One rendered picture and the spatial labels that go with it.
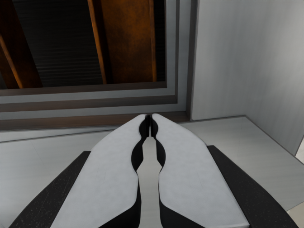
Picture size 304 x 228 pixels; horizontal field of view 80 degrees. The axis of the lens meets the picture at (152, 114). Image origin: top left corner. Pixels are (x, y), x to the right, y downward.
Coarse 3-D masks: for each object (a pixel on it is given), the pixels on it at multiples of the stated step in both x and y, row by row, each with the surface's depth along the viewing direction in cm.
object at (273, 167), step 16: (256, 128) 14; (240, 144) 14; (256, 144) 15; (272, 144) 15; (240, 160) 15; (256, 160) 15; (272, 160) 15; (288, 160) 15; (256, 176) 16; (272, 176) 16; (288, 176) 16; (272, 192) 17; (288, 192) 17; (288, 208) 19
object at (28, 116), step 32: (192, 0) 11; (192, 32) 11; (192, 64) 12; (0, 96) 16; (32, 96) 16; (64, 96) 16; (96, 96) 16; (128, 96) 16; (160, 96) 16; (0, 128) 14; (32, 128) 14; (64, 128) 14; (96, 128) 14
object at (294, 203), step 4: (300, 180) 17; (300, 184) 17; (300, 188) 17; (296, 192) 17; (300, 192) 17; (296, 196) 18; (300, 196) 18; (292, 200) 18; (296, 200) 18; (300, 200) 18; (292, 204) 18; (296, 204) 18
